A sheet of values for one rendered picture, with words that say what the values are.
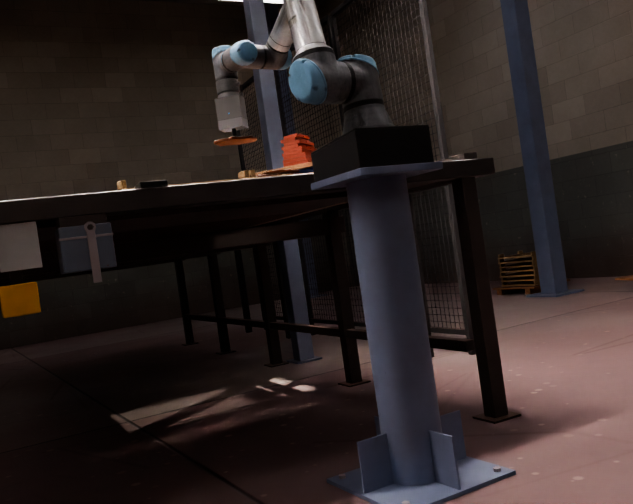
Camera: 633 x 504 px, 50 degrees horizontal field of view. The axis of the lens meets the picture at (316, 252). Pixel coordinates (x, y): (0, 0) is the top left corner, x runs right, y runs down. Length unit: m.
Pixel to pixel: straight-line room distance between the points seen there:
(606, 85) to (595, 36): 0.48
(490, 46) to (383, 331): 6.57
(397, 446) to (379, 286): 0.44
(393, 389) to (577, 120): 5.73
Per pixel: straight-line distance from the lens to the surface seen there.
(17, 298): 1.88
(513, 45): 6.34
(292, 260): 4.22
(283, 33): 2.26
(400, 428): 1.93
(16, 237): 1.91
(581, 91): 7.36
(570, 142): 7.44
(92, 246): 1.90
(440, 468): 1.95
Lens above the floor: 0.68
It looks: level
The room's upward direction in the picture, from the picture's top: 8 degrees counter-clockwise
